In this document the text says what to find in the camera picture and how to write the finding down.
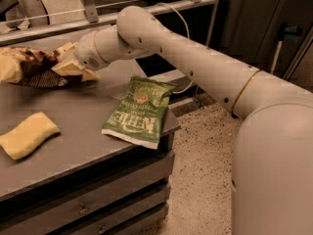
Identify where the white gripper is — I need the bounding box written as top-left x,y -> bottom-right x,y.
52,31 -> 109,82

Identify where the brown chip bag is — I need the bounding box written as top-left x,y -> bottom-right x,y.
0,47 -> 68,88

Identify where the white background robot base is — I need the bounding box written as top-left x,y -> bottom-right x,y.
0,0 -> 50,31

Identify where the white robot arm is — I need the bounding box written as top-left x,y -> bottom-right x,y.
75,6 -> 313,235

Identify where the yellow sponge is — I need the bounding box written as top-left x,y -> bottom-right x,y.
0,112 -> 61,161

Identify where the green kettle chip bag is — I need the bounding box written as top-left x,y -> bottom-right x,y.
102,76 -> 175,150

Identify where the grey drawer unit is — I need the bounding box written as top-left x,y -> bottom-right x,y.
0,132 -> 175,235

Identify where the dark grey cabinet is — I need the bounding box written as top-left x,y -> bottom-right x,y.
210,0 -> 313,76

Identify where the grabber reacher tool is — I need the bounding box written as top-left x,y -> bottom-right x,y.
269,23 -> 304,75

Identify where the grey metal rail frame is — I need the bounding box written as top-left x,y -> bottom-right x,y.
0,0 -> 218,50

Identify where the white cable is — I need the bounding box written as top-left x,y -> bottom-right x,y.
156,2 -> 196,95

